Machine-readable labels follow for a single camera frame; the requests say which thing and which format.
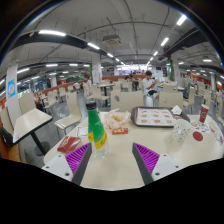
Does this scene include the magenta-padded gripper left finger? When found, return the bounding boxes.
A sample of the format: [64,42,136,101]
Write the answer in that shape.
[41,142,93,186]

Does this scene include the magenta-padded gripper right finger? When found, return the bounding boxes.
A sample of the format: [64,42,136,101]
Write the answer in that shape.
[131,142,183,186]

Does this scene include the green drink bottle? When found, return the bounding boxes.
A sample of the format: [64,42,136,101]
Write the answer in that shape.
[85,99,112,160]

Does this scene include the red cardboard box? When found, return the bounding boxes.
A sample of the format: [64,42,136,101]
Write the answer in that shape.
[56,135,82,154]

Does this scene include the white paper receipt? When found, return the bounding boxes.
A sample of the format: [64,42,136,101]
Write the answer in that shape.
[77,126,89,138]

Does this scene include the small red sauce packet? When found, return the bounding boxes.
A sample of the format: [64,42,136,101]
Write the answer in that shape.
[111,127,129,136]

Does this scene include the printed paper tray liner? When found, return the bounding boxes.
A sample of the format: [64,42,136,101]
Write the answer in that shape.
[135,107,176,127]

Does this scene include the dark brown food tray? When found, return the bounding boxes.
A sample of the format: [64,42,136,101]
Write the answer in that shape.
[130,106,191,128]

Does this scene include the clear plastic bag with food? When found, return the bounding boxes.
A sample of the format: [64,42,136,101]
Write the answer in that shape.
[103,109,132,130]

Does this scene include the beige chairs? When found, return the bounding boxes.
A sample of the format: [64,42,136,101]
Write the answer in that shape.
[18,79,224,134]

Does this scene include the white paper napkin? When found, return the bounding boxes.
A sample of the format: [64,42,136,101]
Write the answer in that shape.
[170,104,183,116]

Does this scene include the flat round red coaster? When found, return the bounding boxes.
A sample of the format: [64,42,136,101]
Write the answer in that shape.
[192,130,204,142]

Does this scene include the beige side table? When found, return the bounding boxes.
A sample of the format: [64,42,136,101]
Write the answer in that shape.
[12,107,54,157]

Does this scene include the colourful sticker leaflet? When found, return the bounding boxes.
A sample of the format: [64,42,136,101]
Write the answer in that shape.
[190,120,218,136]

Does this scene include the person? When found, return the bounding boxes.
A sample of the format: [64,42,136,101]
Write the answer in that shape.
[142,70,159,108]
[82,74,94,98]

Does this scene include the red paper cup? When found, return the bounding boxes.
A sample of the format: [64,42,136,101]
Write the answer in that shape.
[198,103,210,124]

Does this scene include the ceiling air conditioner unit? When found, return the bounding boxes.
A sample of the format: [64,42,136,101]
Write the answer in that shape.
[101,34,123,47]

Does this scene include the ceiling strip lights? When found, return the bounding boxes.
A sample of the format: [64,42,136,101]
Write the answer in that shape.
[0,13,224,88]

